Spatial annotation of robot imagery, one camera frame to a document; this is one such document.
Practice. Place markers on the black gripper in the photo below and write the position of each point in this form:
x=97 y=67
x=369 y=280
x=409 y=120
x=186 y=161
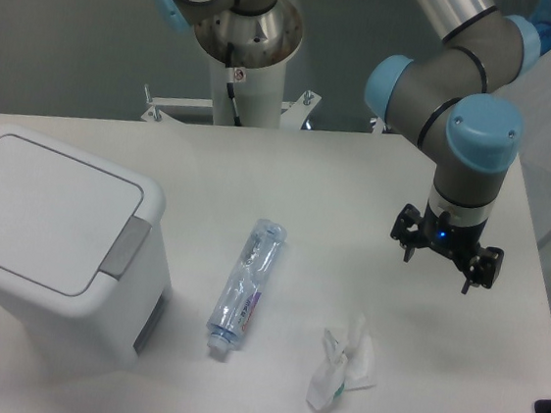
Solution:
x=460 y=244

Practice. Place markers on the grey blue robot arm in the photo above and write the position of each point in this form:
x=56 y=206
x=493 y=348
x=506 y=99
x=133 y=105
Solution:
x=446 y=108

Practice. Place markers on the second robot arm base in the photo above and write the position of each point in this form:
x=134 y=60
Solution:
x=253 y=34

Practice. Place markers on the white trash can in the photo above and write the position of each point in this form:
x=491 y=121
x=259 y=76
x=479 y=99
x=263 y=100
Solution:
x=109 y=322

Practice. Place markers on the white trash can lid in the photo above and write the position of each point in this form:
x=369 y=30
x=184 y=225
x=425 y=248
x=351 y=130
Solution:
x=58 y=216

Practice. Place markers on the crumpled white paper wrapper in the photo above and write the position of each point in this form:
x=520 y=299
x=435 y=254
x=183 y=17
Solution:
x=349 y=364

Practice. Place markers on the crushed clear plastic bottle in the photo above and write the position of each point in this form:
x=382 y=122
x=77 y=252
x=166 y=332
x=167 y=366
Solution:
x=229 y=320

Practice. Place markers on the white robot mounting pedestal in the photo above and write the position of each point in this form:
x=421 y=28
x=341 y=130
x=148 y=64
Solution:
x=240 y=98

